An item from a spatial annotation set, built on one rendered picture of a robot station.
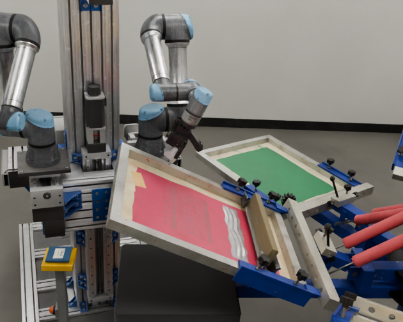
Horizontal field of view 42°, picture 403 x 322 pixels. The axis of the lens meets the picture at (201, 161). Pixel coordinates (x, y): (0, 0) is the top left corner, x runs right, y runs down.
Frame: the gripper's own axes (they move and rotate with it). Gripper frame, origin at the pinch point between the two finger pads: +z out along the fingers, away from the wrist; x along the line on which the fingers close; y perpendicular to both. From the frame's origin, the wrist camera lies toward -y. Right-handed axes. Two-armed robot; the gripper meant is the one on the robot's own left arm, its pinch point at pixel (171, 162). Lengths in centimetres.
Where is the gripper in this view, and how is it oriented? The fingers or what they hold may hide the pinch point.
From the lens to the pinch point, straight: 224.5
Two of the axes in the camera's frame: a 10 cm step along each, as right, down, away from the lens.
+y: -8.8, -3.9, -2.7
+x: 0.7, 4.6, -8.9
